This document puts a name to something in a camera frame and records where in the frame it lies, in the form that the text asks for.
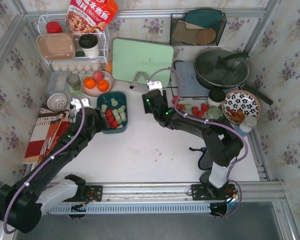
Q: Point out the egg carton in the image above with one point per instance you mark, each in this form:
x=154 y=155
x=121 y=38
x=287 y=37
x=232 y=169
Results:
x=73 y=68

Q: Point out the white bottle grey cap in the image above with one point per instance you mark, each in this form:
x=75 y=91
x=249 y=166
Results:
x=246 y=125

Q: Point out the teal plate in organizer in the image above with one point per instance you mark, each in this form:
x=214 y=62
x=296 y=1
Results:
x=207 y=18

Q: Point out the black frying pan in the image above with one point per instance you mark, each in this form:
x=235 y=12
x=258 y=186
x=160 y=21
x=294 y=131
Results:
x=223 y=68

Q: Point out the grey induction cooker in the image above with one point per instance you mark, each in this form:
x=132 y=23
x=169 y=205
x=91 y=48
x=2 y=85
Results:
x=188 y=86

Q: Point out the black-lid white jar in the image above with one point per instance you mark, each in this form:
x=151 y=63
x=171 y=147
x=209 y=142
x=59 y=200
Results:
x=215 y=97

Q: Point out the floral blue plate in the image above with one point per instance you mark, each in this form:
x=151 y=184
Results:
x=239 y=104

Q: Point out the green glass jar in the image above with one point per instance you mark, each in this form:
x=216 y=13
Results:
x=74 y=86

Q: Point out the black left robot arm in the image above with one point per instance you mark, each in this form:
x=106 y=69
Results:
x=23 y=204

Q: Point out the white strainer basket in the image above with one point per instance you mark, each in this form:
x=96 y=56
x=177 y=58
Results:
x=57 y=102

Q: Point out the round cork coaster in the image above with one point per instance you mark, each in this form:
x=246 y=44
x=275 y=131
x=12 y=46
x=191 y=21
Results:
x=206 y=36

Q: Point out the orange fruit left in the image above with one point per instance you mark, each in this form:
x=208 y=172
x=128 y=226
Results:
x=89 y=82

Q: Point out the black mesh organizer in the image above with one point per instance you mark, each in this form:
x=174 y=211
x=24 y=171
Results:
x=184 y=34

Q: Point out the orange fruit right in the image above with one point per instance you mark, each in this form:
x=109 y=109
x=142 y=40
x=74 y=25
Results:
x=103 y=85

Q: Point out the patterned orange cloth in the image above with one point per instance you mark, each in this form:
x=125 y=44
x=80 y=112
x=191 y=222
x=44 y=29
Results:
x=49 y=126

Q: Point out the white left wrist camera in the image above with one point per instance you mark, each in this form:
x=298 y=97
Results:
x=79 y=103

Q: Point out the green cutting board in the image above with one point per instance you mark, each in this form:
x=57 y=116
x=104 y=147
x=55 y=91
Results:
x=134 y=61

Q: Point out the beige plastic tray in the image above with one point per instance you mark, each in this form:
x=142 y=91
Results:
x=57 y=46

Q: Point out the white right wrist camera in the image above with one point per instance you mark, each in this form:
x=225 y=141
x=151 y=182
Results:
x=154 y=85

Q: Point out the green plastic cup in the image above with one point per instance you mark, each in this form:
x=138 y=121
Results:
x=214 y=113

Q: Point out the red capsule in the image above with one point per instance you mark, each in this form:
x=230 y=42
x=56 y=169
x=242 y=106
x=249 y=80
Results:
x=175 y=100
x=180 y=107

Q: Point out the red apple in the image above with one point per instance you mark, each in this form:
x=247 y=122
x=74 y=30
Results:
x=98 y=76

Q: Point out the red lid jar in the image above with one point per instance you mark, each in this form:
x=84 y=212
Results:
x=53 y=27

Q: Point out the orange fruit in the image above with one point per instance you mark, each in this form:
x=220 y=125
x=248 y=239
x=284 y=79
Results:
x=103 y=85
x=89 y=82

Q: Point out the red snack bag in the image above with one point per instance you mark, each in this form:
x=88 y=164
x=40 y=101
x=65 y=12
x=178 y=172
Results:
x=90 y=16

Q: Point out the white wire rack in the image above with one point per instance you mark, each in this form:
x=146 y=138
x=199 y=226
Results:
x=103 y=40

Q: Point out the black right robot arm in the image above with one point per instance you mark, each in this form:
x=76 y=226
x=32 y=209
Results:
x=224 y=146

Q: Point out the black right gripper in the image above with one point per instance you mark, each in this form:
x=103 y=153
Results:
x=145 y=102

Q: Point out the clear food container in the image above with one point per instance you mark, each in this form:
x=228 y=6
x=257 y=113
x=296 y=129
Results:
x=57 y=82

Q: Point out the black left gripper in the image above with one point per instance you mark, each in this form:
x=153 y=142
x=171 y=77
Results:
x=100 y=120

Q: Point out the fruit bowl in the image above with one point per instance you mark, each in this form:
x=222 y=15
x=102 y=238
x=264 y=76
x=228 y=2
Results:
x=96 y=83

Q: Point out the teal storage basket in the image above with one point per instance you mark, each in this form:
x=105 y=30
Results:
x=112 y=104

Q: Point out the white black-lid coffee cup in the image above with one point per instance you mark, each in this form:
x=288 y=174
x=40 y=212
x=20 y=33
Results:
x=89 y=44

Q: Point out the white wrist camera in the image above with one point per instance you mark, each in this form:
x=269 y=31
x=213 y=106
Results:
x=154 y=85
x=79 y=103

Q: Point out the orange behind board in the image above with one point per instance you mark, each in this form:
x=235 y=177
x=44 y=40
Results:
x=109 y=67

